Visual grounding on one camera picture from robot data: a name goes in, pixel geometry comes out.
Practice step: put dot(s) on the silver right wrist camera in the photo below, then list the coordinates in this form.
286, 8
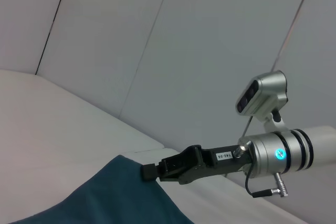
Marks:
262, 95

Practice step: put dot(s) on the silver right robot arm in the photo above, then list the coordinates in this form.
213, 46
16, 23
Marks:
291, 151

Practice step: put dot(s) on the blue teal shirt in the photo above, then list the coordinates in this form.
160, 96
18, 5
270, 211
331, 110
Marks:
105, 197

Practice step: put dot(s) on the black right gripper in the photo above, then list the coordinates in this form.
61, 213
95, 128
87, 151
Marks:
210, 162

